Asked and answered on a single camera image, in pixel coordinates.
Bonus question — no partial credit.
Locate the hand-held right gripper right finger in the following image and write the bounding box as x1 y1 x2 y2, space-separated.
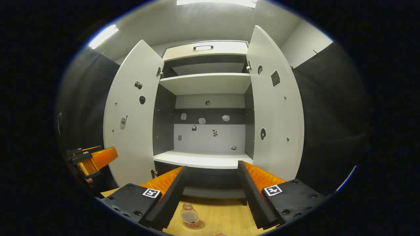
237 160 327 230

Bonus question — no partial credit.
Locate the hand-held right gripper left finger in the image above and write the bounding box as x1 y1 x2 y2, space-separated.
98 166 188 231

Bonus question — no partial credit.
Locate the clear red label water bottle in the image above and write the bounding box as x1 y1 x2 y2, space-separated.
180 203 200 228

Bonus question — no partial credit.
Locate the white cabinet door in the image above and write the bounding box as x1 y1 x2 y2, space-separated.
103 39 164 188
246 26 305 182

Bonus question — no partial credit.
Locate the round wooden coaster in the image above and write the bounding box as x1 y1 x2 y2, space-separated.
183 220 206 230

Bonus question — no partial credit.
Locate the white cabinet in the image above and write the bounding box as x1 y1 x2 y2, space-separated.
103 26 305 200

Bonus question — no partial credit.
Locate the large ceiling light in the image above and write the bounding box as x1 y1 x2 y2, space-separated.
177 0 258 9

